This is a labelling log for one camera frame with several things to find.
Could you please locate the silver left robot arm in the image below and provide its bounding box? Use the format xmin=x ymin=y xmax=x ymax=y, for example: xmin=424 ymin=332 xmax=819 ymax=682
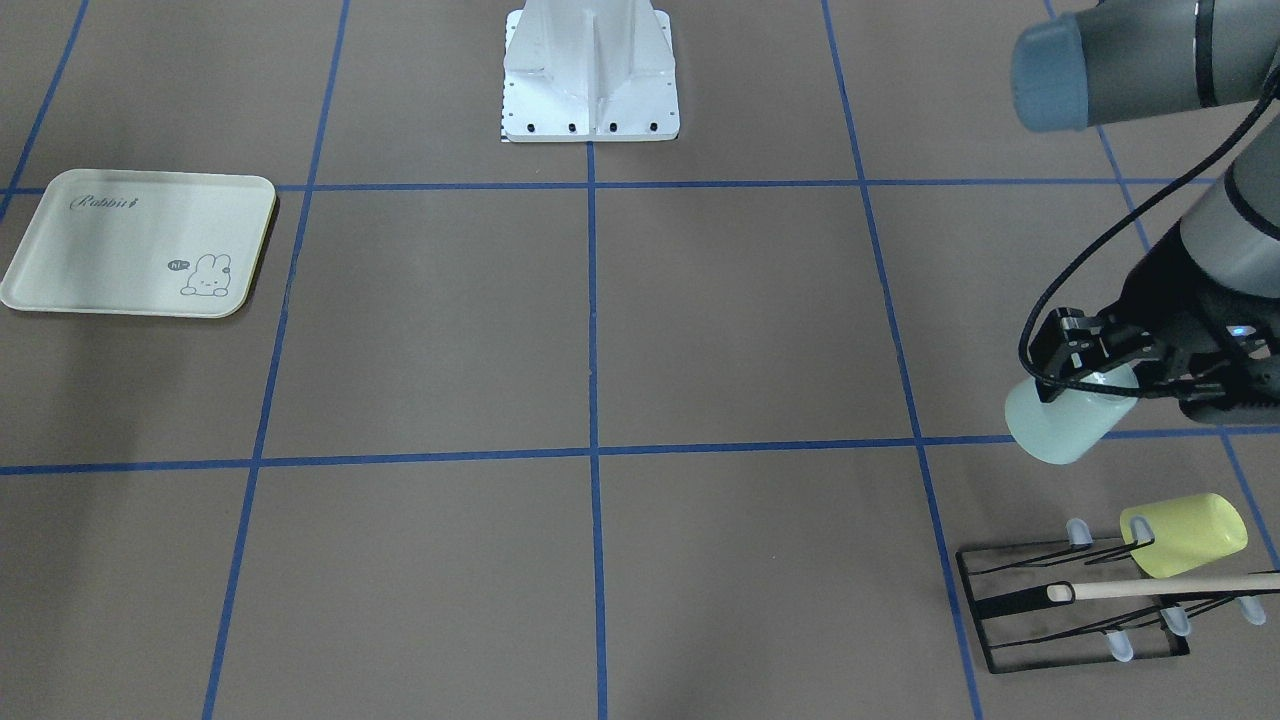
xmin=1010 ymin=1 xmax=1279 ymax=427

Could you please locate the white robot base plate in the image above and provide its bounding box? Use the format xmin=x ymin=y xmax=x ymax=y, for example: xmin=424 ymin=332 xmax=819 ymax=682
xmin=500 ymin=1 xmax=681 ymax=143

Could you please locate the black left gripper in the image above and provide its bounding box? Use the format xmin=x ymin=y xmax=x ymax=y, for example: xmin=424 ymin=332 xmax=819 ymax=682
xmin=1028 ymin=240 xmax=1279 ymax=427

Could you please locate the black wire cup rack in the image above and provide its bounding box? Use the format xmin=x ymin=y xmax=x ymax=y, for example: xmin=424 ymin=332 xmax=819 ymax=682
xmin=954 ymin=518 xmax=1277 ymax=675

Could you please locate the pale green plastic cup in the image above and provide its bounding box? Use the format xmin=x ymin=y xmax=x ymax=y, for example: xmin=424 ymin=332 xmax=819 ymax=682
xmin=1004 ymin=378 xmax=1138 ymax=465

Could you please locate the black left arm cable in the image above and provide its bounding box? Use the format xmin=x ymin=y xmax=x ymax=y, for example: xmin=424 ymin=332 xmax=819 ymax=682
xmin=1018 ymin=90 xmax=1280 ymax=391

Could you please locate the yellow plastic cup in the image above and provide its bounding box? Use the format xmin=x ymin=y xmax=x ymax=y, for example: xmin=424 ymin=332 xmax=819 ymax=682
xmin=1119 ymin=493 xmax=1249 ymax=579

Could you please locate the cream rabbit serving tray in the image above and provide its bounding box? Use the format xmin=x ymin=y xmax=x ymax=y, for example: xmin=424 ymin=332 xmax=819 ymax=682
xmin=3 ymin=169 xmax=276 ymax=319

